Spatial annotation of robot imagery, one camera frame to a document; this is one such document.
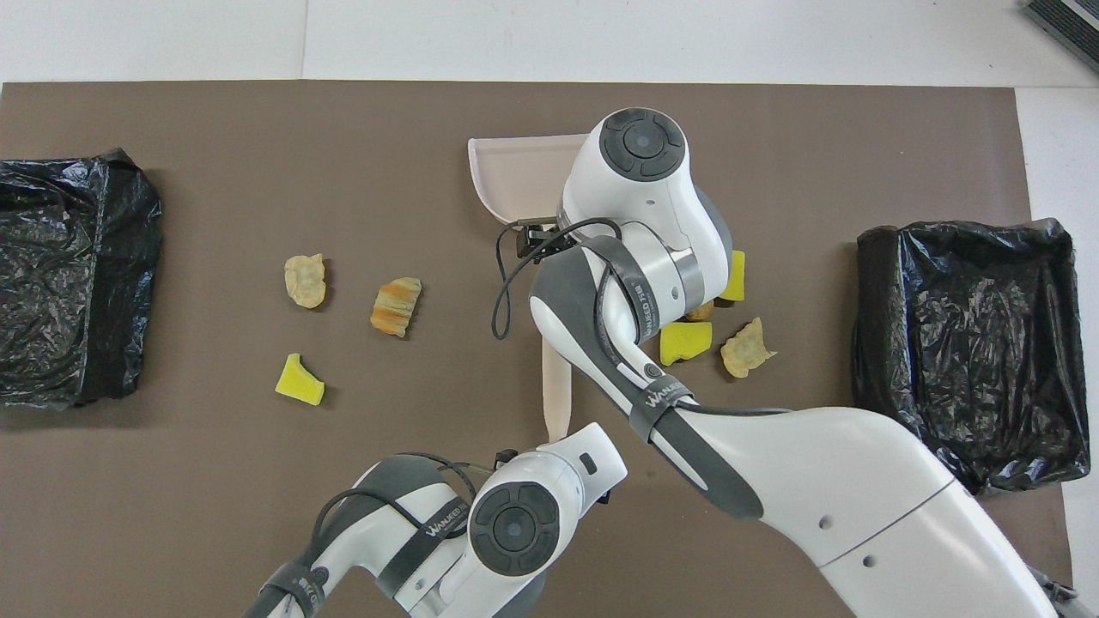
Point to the beige plastic dustpan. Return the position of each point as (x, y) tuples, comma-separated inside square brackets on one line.
[(524, 172)]

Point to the beige hand brush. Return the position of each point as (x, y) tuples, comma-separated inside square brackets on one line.
[(556, 395)]

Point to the striped orange bread piece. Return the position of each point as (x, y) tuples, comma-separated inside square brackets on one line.
[(395, 307)]

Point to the notched yellow sponge piece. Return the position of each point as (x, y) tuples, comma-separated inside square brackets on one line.
[(735, 279)]

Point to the pale sponge piece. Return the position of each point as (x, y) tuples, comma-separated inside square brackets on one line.
[(745, 350)]

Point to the beige bread chunk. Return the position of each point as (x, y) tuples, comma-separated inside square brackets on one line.
[(306, 281)]

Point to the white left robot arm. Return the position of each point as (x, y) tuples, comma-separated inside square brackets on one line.
[(515, 528)]

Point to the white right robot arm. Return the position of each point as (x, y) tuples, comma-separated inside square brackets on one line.
[(859, 481)]

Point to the black bag lined bin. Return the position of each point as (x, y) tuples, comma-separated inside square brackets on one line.
[(69, 283), (970, 343)]

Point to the brown table mat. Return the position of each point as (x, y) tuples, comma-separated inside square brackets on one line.
[(172, 515)]

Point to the dark ribbed panel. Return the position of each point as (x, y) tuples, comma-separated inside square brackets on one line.
[(1069, 21)]

